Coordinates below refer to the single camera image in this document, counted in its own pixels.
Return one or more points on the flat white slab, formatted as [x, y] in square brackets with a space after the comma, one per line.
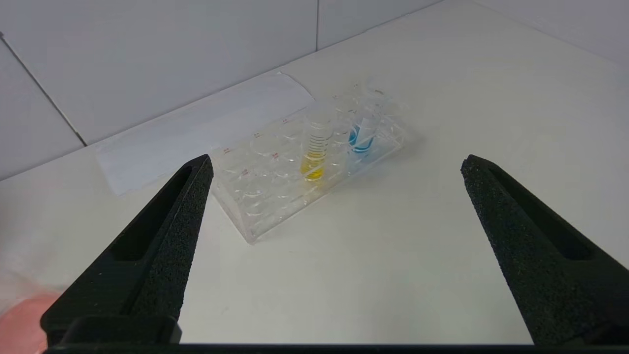
[196, 128]

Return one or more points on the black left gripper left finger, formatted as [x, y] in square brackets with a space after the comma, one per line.
[147, 275]

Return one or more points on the test tube with yellow pigment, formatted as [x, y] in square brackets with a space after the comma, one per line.
[314, 157]

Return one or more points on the clear acrylic test tube rack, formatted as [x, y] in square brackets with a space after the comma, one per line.
[275, 196]

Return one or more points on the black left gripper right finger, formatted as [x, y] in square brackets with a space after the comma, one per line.
[555, 275]

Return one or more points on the test tube with blue pigment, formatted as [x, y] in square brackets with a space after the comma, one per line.
[362, 140]

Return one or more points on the clear glass beaker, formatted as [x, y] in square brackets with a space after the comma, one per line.
[19, 324]

